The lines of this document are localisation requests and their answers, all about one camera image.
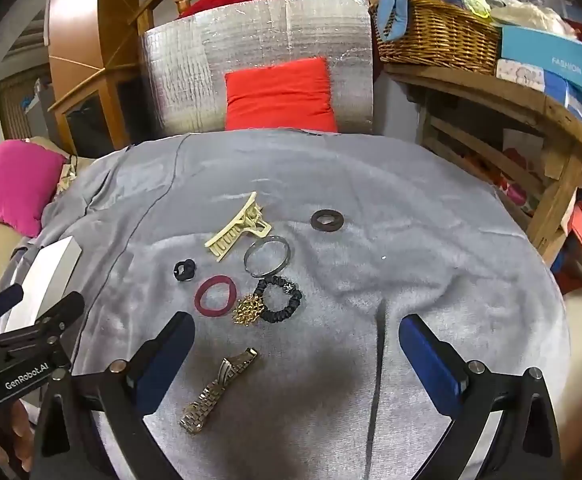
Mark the red cushion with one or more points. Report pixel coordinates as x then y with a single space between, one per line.
281 95

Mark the white patterned box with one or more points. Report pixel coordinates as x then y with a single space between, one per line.
518 74

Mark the pink cushion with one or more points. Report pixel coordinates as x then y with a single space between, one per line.
11 185

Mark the window grille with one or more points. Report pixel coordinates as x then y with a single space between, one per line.
18 105

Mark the silver foil mat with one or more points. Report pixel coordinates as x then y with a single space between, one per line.
181 75

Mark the person's left hand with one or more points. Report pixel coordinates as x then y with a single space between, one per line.
18 435

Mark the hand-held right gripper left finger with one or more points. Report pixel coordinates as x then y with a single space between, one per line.
163 360

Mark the white plastic bag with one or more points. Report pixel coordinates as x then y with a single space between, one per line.
526 10

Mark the blue cloth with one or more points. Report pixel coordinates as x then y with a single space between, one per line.
396 5

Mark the silver bangle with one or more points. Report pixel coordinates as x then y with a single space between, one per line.
287 255

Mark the wooden table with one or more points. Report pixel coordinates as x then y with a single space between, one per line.
521 100

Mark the metal watch band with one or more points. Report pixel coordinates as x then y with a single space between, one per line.
211 395

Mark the grey blanket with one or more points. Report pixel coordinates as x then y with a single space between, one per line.
396 200

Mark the cream hair claw clip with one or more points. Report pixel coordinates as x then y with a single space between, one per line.
231 237

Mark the blue cardboard box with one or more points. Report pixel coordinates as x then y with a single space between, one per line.
546 55

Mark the wooden cabinet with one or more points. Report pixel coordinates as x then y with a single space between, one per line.
81 25

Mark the beige patterned cloth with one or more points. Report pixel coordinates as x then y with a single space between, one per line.
67 175

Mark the black scrunchie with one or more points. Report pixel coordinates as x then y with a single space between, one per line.
293 302

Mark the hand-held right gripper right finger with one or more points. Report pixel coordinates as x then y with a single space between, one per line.
431 360

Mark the wicker basket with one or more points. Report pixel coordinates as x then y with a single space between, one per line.
436 35

